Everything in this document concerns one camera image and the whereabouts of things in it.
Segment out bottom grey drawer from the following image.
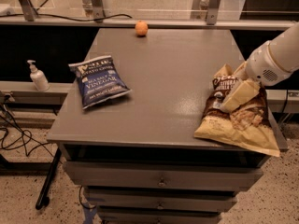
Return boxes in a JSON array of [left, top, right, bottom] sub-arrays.
[[97, 207, 221, 224]]

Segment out black floor cables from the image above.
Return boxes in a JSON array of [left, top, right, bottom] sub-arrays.
[[0, 91, 55, 158]]

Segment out brown and tan chip bag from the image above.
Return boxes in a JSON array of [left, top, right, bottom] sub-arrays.
[[194, 64, 280, 157]]

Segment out metal window frame post middle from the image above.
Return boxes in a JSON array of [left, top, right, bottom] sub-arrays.
[[91, 0, 105, 22]]

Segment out black cable on ledge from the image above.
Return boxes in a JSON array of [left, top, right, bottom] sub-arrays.
[[0, 12, 133, 22]]

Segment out grey drawer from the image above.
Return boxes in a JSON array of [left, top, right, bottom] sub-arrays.
[[64, 161, 263, 191], [84, 188, 236, 213], [97, 207, 221, 224]]

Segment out middle grey drawer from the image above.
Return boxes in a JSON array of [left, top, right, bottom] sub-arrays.
[[84, 188, 236, 213]]

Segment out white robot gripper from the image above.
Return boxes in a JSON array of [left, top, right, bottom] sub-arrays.
[[220, 41, 292, 113]]

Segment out metal window frame post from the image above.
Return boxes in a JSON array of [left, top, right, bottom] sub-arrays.
[[19, 0, 36, 21], [206, 0, 221, 25], [91, 0, 105, 22]]

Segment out white pump soap bottle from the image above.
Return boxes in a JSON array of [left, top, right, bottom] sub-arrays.
[[27, 60, 50, 91]]

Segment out top grey drawer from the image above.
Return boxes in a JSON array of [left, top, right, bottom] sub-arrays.
[[64, 161, 263, 191]]

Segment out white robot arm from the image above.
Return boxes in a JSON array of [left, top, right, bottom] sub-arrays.
[[220, 22, 299, 113]]

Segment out metal window frame post left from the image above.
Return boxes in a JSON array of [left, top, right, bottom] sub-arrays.
[[19, 0, 36, 21]]

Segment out metal window frame post right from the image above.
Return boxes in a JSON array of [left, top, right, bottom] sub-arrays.
[[206, 0, 221, 25]]

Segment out black metal floor leg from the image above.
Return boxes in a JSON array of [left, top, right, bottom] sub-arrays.
[[36, 149, 62, 210]]

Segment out grey drawer cabinet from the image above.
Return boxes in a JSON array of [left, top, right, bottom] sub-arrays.
[[46, 27, 290, 224]]

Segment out blue salt vinegar chip bag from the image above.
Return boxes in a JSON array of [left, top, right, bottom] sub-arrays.
[[69, 55, 131, 109]]

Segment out orange fruit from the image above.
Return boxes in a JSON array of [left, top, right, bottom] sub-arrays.
[[135, 21, 149, 36]]

